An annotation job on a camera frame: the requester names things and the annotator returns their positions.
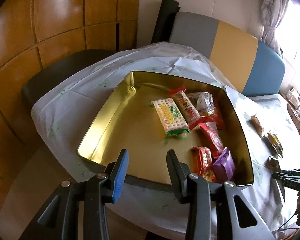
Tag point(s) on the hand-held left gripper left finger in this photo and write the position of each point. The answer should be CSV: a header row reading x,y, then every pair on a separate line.
x,y
120,177

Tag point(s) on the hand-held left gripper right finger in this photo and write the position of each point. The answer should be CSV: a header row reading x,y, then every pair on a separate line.
x,y
173,177

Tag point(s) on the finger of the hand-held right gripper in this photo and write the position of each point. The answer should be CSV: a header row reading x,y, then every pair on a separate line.
x,y
293,172
290,181

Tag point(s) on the orange red snack packet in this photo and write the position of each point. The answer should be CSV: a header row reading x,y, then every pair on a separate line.
x,y
203,161

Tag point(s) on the gold tin box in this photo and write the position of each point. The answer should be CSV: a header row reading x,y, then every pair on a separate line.
x,y
135,135

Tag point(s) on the purple snack packet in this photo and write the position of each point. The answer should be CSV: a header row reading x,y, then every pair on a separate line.
x,y
223,166

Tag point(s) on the red white snack packet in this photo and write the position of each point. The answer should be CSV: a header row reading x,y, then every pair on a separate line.
x,y
212,138

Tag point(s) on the green white cracker packet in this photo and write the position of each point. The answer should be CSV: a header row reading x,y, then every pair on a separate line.
x,y
170,116

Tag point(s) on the red-ended biscuit packet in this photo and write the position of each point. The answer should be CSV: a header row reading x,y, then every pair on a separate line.
x,y
186,105

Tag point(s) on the clear yellow snack packet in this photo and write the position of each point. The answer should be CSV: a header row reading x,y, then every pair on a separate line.
x,y
202,101

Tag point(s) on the yellow dark snack packet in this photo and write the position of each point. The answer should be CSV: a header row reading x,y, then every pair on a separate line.
x,y
275,142

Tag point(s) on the brown pastry packet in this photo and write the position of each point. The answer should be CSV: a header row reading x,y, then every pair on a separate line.
x,y
257,125

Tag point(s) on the beige box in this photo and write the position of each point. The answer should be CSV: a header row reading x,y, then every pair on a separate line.
x,y
293,96

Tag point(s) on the white plastic tablecloth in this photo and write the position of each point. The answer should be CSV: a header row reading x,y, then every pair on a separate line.
x,y
72,97

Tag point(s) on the black chair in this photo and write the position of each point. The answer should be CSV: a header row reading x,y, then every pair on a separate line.
x,y
65,75

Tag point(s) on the window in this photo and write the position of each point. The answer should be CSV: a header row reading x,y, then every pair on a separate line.
x,y
297,30

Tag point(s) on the grey yellow blue chair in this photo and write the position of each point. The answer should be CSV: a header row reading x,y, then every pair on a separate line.
x,y
235,52

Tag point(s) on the white curtain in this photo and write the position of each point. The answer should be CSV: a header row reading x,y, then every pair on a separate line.
x,y
271,17

